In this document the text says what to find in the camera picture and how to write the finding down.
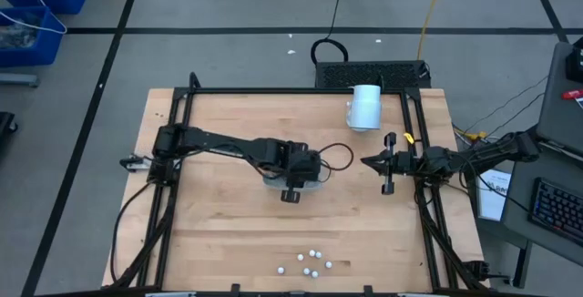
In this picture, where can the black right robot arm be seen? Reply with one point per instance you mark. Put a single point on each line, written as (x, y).
(492, 153)

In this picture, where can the silver base bracket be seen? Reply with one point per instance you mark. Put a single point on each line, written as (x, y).
(134, 162)

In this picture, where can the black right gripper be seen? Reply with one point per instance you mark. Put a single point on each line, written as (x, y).
(403, 162)

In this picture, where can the white cup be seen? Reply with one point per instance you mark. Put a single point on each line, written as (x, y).
(364, 108)

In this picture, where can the black aluminium table frame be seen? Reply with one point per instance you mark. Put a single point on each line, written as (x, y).
(296, 90)

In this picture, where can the black cart base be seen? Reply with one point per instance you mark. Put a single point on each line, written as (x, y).
(5, 126)

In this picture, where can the black keyboard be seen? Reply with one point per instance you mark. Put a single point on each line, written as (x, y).
(558, 210)

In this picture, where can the dark gray desk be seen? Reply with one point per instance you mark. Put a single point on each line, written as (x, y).
(558, 119)

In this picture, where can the black mesh computer case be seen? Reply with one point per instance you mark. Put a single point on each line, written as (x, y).
(371, 74)

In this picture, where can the black power adapter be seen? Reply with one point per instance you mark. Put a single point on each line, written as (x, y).
(478, 269)

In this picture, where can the gray keyboard shelf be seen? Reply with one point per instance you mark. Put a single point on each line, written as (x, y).
(519, 197)

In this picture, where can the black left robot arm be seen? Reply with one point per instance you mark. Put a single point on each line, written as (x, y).
(218, 142)

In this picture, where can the white paper sheet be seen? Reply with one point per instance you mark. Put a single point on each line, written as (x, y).
(494, 197)

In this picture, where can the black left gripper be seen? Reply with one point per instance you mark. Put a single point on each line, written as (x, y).
(303, 165)

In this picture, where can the red marker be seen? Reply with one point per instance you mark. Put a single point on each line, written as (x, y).
(573, 94)

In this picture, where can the large black monitor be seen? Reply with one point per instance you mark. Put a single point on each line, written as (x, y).
(576, 62)

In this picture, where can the gray metal bar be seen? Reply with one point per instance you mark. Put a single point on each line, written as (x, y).
(18, 79)

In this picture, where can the small dark blue dropper bottle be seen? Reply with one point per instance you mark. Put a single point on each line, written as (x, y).
(306, 271)

